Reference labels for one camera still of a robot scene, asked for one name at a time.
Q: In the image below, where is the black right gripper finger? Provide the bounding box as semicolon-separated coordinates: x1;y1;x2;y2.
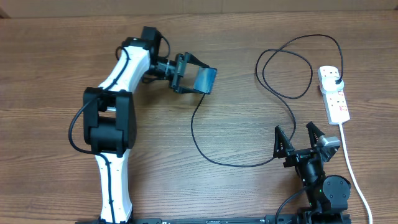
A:
273;126;294;158
306;121;325;147

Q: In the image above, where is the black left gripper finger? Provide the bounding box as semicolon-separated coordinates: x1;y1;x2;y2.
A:
185;52;209;68
174;86;202;94

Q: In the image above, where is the blue Samsung Galaxy smartphone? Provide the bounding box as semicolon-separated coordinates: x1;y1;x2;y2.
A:
193;67;217;95

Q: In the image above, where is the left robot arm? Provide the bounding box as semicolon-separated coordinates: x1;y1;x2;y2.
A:
83;27;217;223

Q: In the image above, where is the white charger plug adapter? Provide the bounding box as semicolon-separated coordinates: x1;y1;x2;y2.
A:
320;77;345;94

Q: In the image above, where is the white power strip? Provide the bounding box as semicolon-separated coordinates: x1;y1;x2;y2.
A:
317;65;350;125

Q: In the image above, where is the white power strip cord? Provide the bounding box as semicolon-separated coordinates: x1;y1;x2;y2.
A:
338;123;374;224

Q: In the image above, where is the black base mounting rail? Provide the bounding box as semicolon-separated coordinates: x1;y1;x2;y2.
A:
75;214;352;224

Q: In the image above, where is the black USB charging cable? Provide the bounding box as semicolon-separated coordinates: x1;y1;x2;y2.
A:
190;34;345;168

